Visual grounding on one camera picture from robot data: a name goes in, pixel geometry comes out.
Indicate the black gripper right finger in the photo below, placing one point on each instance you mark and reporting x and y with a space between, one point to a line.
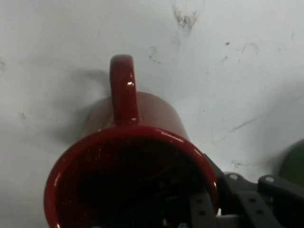
256 204

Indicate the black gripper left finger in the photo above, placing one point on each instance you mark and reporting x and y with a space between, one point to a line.
202 211

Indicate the red ceramic mug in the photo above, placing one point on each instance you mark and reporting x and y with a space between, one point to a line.
123 166

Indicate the dark green mug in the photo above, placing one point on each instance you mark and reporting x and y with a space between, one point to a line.
294 159

